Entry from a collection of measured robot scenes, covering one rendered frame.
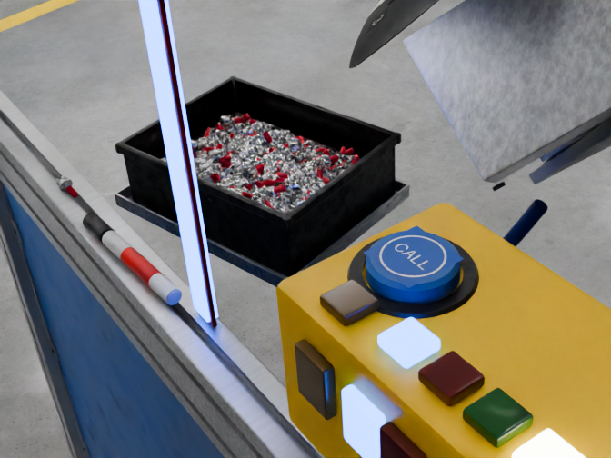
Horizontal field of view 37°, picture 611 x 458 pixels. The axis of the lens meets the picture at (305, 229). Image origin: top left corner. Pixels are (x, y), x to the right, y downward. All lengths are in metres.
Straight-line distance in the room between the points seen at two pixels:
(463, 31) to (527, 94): 0.07
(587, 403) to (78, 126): 2.50
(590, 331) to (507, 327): 0.03
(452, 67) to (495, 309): 0.38
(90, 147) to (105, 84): 0.39
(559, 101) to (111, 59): 2.53
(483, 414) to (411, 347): 0.04
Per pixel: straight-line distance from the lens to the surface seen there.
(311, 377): 0.38
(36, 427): 1.87
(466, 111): 0.72
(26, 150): 0.95
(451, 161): 2.45
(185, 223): 0.63
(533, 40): 0.72
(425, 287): 0.37
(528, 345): 0.36
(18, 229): 1.19
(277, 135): 0.91
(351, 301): 0.37
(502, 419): 0.33
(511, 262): 0.40
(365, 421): 0.36
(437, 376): 0.34
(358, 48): 0.90
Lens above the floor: 1.32
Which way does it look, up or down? 37 degrees down
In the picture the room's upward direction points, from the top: 4 degrees counter-clockwise
